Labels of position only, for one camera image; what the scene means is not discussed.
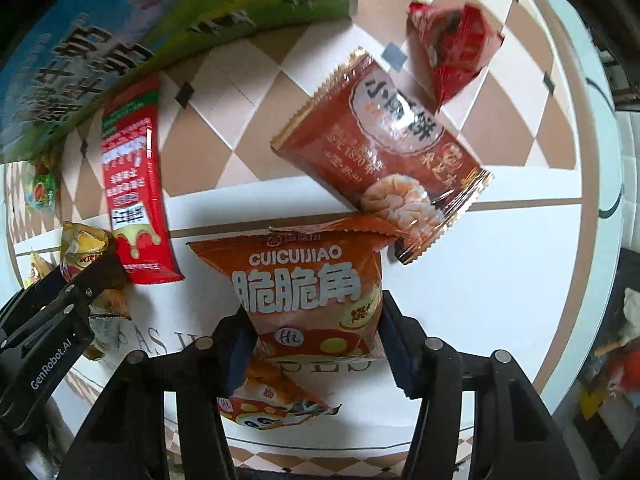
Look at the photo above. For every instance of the yellow snack packet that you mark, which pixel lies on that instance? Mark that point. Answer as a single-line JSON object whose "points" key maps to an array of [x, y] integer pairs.
{"points": [[82, 245]]}

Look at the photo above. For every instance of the colourful candy packet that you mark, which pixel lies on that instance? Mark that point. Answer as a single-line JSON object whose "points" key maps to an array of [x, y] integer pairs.
{"points": [[42, 187]]}

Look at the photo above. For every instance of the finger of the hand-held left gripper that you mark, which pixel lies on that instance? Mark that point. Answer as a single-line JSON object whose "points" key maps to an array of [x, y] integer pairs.
{"points": [[97, 275]]}

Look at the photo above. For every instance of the small red snack packet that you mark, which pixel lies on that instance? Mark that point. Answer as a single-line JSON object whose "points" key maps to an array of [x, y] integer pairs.
{"points": [[450, 55]]}

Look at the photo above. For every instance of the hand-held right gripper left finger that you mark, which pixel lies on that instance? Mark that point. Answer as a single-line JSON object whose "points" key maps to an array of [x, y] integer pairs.
{"points": [[239, 357]]}

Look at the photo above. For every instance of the orange cartoon snack bag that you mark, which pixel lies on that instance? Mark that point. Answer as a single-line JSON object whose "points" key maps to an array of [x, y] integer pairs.
{"points": [[270, 400]]}

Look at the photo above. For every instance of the orange puffed snack bag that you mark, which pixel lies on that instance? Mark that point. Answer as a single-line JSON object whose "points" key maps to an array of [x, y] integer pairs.
{"points": [[300, 285]]}

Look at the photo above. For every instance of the long red snack packet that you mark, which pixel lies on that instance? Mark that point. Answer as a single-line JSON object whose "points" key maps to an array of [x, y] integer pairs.
{"points": [[130, 185]]}

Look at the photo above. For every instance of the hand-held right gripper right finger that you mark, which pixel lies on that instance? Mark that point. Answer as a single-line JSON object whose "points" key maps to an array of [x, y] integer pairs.
{"points": [[400, 360]]}

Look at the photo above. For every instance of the red orange toy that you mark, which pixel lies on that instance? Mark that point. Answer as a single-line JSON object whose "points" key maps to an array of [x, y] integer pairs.
{"points": [[625, 367]]}

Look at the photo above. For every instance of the brown biscuit packet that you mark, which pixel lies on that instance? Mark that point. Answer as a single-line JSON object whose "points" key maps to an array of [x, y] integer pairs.
{"points": [[375, 150]]}

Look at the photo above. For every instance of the printed cardboard box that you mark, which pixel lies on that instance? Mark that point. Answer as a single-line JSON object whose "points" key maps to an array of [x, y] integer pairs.
{"points": [[150, 10]]}

